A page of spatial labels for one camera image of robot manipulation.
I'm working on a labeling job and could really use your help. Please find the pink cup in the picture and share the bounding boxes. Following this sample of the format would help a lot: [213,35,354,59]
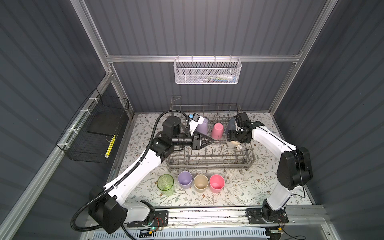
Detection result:
[212,123,224,140]
[209,175,225,193]

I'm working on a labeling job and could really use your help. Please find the white cup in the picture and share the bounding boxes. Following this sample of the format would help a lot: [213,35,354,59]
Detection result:
[227,141,243,151]

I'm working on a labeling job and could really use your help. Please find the items in white basket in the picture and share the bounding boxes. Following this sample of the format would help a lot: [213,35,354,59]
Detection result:
[199,74,239,84]

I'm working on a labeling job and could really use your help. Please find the beige cup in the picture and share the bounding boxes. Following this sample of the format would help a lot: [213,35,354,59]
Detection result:
[194,175,209,193]

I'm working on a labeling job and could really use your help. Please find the blue transparent cup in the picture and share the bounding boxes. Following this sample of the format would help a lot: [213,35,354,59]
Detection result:
[225,118,237,135]

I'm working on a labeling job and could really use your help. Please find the black corrugated cable hose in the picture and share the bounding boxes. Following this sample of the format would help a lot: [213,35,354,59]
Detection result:
[70,110,193,240]

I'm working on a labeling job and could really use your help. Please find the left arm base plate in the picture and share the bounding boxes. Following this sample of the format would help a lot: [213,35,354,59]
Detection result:
[126,210,169,228]

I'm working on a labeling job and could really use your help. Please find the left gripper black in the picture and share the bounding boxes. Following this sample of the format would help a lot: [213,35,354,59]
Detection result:
[171,130,214,151]

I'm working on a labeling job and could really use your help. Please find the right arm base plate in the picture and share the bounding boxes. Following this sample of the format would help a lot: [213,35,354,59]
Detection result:
[245,208,289,224]

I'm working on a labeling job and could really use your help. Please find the white mesh wall basket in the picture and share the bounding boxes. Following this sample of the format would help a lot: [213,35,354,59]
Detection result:
[173,58,242,85]

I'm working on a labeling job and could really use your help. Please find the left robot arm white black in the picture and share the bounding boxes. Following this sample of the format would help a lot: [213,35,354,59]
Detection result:
[89,114,214,234]

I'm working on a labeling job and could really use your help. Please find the green transparent cup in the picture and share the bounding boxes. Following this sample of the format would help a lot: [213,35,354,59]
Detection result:
[157,174,175,196]

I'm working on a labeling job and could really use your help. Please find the white ventilated front panel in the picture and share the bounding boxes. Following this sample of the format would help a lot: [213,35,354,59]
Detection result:
[92,227,269,240]

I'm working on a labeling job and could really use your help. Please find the grey wire dish rack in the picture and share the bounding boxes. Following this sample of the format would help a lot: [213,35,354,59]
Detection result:
[166,97,256,172]

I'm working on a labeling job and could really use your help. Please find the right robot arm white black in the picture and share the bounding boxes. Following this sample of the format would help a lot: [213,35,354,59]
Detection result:
[227,112,313,223]

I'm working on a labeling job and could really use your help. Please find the light purple cup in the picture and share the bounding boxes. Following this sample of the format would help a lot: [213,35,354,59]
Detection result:
[196,119,208,135]

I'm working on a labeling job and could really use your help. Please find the floral table mat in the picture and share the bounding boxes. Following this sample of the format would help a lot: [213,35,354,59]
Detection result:
[111,113,279,207]

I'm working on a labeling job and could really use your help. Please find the black wire wall basket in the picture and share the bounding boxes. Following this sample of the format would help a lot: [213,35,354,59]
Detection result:
[56,89,131,164]

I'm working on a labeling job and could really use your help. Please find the yellow brush in basket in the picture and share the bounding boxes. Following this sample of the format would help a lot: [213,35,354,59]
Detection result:
[105,135,116,159]

